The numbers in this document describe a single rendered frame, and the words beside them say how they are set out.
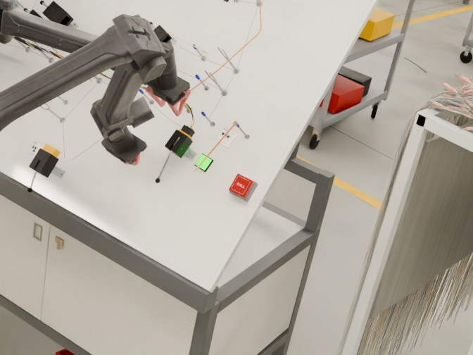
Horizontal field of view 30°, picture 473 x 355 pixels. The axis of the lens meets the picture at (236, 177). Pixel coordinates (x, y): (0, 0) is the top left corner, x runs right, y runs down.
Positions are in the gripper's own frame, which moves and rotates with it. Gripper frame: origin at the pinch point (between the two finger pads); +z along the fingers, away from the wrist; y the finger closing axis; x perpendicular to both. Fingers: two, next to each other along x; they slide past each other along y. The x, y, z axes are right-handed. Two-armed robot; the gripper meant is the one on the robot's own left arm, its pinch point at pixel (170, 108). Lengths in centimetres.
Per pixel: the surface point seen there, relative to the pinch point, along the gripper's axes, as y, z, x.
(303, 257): -25, 70, -23
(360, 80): 88, 221, -234
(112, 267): 5, 47, 26
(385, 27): 89, 198, -260
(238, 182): -18.8, 18.4, -2.9
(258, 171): -20.4, 19.2, -9.5
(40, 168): 30.6, 23.3, 23.7
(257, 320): -27, 73, 2
